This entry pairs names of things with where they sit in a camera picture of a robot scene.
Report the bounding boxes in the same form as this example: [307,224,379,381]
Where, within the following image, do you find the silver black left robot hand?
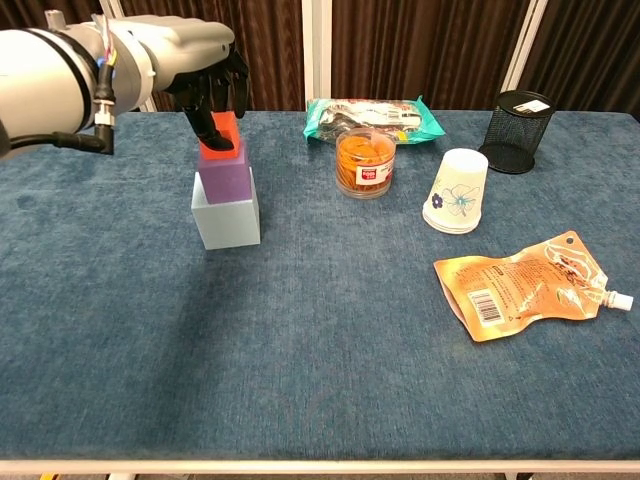
[149,14,250,151]

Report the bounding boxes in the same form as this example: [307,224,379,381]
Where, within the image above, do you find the small orange yellow cube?
[197,110,241,161]

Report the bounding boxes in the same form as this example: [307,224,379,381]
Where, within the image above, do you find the purple foam cube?
[197,139,252,205]

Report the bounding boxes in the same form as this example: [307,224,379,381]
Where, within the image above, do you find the white paper cups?
[422,146,489,235]

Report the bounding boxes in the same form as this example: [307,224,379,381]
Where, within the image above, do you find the light blue foam block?
[190,167,262,251]

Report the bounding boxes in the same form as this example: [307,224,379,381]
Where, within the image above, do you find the teal snack pack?
[303,95,446,147]

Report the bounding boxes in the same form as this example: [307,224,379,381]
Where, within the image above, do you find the clear jar of rubber bands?
[335,126,398,200]

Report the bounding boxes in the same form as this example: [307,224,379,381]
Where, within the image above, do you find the black mesh pen holder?
[478,89,557,175]

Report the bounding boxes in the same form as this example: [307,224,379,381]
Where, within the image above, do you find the blue tablecloth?
[0,109,640,464]

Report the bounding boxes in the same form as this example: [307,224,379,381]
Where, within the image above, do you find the orange spout pouch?
[432,229,635,343]

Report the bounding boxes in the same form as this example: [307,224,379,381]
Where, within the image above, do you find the white table frame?
[0,457,640,480]

